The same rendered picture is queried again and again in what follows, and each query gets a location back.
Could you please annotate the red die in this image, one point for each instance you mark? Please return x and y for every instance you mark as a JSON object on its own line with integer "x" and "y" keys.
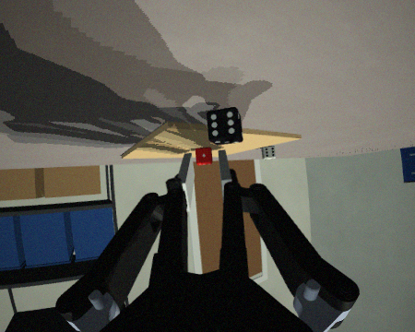
{"x": 203, "y": 156}

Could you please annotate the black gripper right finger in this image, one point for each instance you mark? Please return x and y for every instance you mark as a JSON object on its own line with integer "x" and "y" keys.
{"x": 323, "y": 296}

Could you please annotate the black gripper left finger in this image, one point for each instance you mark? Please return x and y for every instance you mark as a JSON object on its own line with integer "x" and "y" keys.
{"x": 95, "y": 299}

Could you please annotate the white die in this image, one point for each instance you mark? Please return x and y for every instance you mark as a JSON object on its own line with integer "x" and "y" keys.
{"x": 268, "y": 153}

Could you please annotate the black die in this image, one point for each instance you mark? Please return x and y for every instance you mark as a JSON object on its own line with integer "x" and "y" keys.
{"x": 224, "y": 126}

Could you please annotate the tan square mat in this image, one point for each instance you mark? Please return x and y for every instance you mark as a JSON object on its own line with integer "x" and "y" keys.
{"x": 172, "y": 140}

